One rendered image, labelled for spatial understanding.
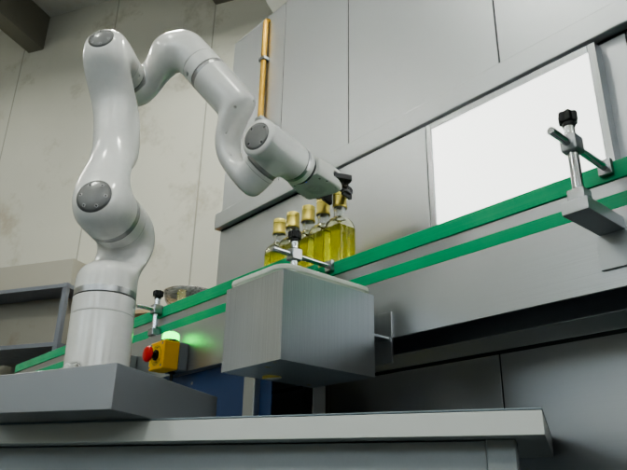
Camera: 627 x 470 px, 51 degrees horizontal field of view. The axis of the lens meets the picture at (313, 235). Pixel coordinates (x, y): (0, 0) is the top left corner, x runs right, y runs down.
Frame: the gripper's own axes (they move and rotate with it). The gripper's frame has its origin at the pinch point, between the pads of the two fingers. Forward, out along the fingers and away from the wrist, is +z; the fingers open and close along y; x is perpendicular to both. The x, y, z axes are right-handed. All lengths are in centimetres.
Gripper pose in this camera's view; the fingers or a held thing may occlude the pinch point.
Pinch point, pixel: (337, 194)
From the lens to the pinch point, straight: 159.1
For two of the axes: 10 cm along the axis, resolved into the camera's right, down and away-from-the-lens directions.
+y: 8.4, -2.0, -5.1
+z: 5.5, 3.3, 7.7
